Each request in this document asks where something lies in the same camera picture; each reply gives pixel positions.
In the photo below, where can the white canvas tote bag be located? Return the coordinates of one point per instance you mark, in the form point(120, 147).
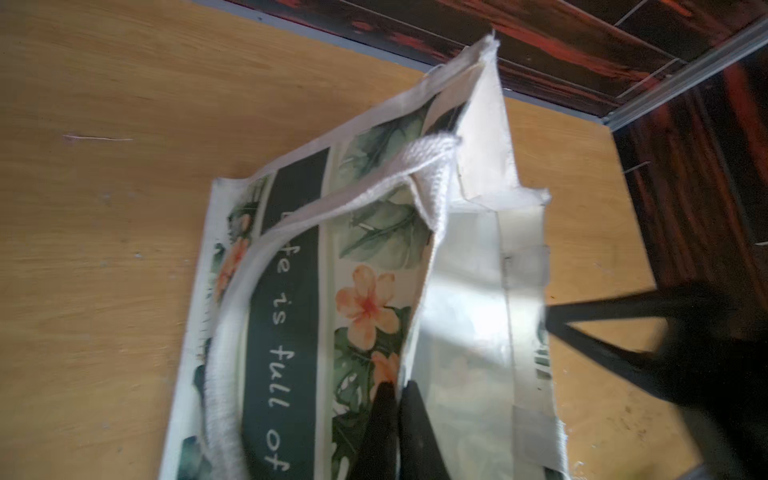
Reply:
point(399, 246)

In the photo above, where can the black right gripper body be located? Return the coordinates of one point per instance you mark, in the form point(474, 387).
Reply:
point(717, 377)

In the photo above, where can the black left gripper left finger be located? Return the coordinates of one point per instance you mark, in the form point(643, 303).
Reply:
point(377, 458)

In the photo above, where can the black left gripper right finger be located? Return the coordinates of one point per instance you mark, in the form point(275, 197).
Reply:
point(420, 456)

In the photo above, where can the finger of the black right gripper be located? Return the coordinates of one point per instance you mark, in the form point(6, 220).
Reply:
point(645, 304)
point(638, 368)

